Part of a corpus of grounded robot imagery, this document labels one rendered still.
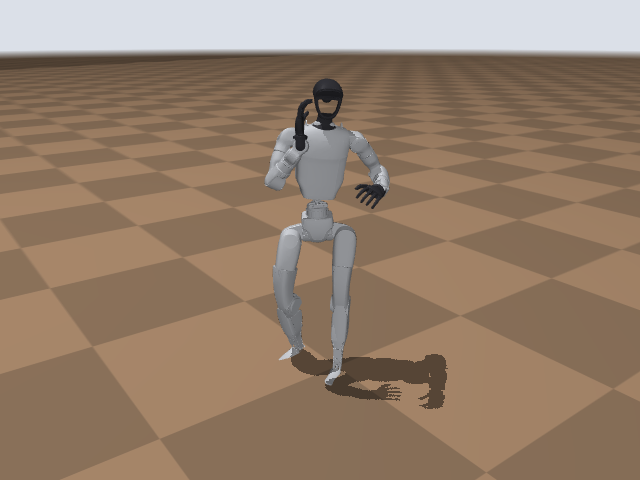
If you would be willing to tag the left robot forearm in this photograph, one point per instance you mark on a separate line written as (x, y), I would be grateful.
(382, 179)

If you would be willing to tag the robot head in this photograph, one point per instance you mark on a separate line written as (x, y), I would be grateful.
(327, 90)

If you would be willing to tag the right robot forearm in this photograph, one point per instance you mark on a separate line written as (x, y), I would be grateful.
(290, 159)

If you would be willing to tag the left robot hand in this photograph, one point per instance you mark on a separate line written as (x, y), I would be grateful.
(376, 191)

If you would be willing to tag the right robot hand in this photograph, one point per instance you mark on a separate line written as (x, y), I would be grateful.
(299, 125)

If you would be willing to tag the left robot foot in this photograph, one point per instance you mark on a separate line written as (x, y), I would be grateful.
(333, 374)

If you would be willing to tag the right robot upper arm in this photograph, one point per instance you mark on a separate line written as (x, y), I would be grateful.
(283, 143)

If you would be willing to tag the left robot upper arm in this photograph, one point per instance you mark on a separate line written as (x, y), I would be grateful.
(359, 145)

